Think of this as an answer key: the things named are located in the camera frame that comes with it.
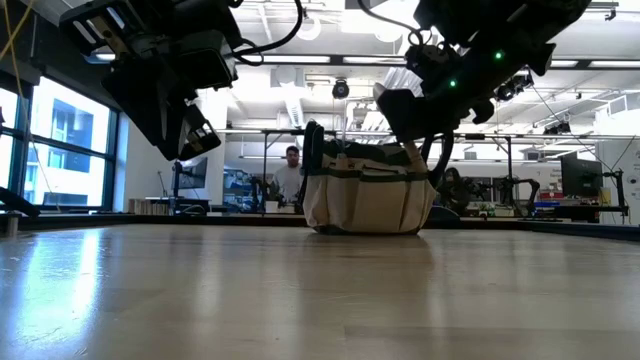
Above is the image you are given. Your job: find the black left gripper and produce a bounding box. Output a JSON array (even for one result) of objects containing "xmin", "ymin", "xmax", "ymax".
[{"xmin": 58, "ymin": 0, "xmax": 240, "ymax": 162}]

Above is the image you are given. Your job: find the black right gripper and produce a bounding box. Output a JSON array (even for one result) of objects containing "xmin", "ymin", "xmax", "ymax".
[{"xmin": 374, "ymin": 42, "xmax": 497, "ymax": 145}]

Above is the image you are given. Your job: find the wooden-handled metal trowel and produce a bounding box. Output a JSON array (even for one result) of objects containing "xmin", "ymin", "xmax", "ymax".
[{"xmin": 372, "ymin": 81, "xmax": 430, "ymax": 174}]

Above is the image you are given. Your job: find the beige green-trimmed gardening bag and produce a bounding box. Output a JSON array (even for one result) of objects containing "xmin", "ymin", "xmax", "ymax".
[{"xmin": 298, "ymin": 119, "xmax": 439, "ymax": 236}]

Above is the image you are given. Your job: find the black monitor on arm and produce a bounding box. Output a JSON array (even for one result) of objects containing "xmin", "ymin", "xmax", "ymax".
[{"xmin": 558, "ymin": 152, "xmax": 605, "ymax": 200}]

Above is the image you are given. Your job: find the row of beige boxes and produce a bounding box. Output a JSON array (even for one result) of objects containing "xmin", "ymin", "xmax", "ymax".
[{"xmin": 127, "ymin": 197, "xmax": 172, "ymax": 216}]

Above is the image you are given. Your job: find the long ceiling light strip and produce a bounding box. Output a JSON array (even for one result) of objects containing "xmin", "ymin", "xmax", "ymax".
[
  {"xmin": 234, "ymin": 53, "xmax": 332, "ymax": 65},
  {"xmin": 587, "ymin": 59, "xmax": 640, "ymax": 69}
]

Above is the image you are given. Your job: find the person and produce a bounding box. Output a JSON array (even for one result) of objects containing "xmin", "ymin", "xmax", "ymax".
[{"xmin": 271, "ymin": 144, "xmax": 306, "ymax": 205}]

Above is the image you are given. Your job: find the black ceiling track light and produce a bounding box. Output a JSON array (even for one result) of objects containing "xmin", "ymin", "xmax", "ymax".
[{"xmin": 542, "ymin": 121, "xmax": 573, "ymax": 136}]

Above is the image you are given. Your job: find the dark wall-side monitor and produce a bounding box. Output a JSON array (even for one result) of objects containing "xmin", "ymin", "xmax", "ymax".
[{"xmin": 172, "ymin": 156, "xmax": 210, "ymax": 202}]

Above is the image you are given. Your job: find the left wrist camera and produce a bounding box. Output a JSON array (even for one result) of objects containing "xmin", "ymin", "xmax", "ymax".
[{"xmin": 172, "ymin": 29, "xmax": 240, "ymax": 92}]

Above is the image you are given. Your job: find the yellow hanging cord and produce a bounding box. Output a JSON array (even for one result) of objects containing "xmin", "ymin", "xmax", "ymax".
[{"xmin": 0, "ymin": 0, "xmax": 56, "ymax": 211}]

